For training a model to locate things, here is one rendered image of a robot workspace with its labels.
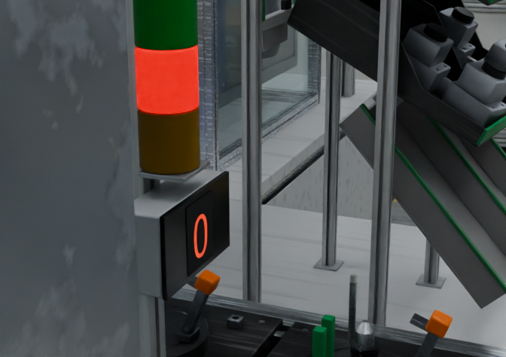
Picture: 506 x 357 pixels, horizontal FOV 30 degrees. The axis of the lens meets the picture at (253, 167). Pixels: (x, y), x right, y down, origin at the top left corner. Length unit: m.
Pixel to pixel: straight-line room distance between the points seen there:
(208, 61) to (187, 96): 1.18
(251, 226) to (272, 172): 0.82
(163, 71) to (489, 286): 0.56
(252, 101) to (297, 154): 1.00
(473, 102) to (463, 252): 0.18
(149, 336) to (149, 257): 0.11
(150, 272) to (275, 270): 0.82
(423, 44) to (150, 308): 0.50
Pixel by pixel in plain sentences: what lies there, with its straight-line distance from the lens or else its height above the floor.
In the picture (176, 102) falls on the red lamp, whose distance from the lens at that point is 0.74.
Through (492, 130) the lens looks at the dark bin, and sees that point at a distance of 1.12.
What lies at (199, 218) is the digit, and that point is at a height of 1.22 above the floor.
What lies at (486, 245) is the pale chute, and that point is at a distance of 1.25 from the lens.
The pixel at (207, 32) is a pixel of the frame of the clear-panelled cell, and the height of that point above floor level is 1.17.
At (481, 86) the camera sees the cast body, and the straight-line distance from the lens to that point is 1.13.
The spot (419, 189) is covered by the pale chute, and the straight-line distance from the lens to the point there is 1.15.
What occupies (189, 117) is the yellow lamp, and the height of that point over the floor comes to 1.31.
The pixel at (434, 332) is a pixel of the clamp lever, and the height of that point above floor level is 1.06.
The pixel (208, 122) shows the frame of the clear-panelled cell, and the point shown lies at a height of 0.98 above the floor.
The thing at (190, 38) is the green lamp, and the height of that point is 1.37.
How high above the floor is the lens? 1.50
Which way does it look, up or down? 18 degrees down
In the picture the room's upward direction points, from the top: straight up
